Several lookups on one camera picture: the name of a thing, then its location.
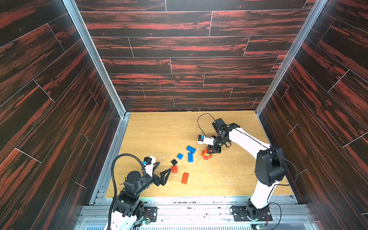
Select black square brick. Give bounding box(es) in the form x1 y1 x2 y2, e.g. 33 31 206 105
171 159 178 166

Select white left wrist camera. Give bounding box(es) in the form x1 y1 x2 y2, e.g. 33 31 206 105
144 156 156 177

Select aluminium frame rail left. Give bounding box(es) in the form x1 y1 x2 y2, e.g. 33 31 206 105
63 1 131 206

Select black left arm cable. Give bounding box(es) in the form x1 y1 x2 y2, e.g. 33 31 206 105
107 153 146 230

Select aluminium frame rail right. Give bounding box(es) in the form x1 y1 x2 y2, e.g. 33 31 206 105
255 0 328 117

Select small blue square brick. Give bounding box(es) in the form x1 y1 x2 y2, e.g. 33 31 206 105
177 153 184 160

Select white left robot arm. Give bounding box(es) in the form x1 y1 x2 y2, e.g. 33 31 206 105
105 169 172 230

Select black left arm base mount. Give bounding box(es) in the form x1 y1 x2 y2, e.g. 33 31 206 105
137 206 158 224

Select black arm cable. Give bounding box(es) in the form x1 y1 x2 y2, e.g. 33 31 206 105
107 153 146 230
197 113 216 136

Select blue long brick near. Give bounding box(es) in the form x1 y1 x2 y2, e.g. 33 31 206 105
188 152 194 163

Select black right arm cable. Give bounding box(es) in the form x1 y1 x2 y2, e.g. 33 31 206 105
197 113 216 136

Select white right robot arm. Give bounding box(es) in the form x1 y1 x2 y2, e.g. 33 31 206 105
208 118 286 209

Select red long brick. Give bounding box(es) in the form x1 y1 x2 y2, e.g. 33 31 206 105
181 172 189 185
202 151 212 158

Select blue long brick far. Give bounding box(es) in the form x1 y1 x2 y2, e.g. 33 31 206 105
186 145 196 154

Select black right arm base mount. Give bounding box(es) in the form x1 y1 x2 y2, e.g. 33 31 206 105
230 199 273 222

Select aluminium frame rail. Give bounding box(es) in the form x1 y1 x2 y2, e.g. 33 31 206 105
63 1 131 206
255 0 328 117

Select aluminium front base rails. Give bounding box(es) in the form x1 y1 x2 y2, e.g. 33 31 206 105
75 195 319 230

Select blue long brick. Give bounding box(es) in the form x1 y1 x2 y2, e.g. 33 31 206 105
188 152 194 163
186 145 196 154

